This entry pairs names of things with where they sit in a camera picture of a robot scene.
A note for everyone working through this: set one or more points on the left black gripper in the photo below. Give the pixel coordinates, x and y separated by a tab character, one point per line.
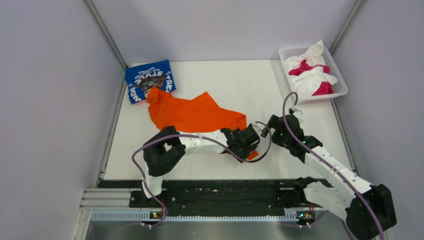
247	151

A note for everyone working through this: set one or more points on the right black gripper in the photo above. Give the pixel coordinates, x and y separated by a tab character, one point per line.
274	122

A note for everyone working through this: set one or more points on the orange t-shirt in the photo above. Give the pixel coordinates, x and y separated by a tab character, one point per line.
198	115

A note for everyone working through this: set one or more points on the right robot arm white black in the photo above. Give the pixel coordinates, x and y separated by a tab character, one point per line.
338	179

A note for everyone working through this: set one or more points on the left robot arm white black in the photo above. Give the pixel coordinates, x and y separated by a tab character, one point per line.
163	151

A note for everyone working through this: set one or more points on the white and pink crumpled t-shirt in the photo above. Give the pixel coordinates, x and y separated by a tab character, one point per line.
309	73

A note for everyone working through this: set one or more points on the white plastic basket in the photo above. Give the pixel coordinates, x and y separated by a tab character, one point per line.
340	88

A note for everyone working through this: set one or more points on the folded pink t-shirt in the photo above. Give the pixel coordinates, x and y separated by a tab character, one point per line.
140	102

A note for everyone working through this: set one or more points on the folded blue printed t-shirt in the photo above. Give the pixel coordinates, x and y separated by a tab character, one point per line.
142	78

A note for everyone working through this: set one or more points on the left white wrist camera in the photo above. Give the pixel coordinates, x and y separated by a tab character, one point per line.
257	128

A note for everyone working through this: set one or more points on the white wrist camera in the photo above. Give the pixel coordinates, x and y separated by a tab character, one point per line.
295	111
257	128

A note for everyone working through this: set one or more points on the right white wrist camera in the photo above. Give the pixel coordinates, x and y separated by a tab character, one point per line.
295	111

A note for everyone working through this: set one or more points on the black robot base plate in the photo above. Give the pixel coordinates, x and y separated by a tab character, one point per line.
218	198

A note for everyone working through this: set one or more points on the aluminium rail frame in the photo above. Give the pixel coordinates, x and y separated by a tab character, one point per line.
113	204

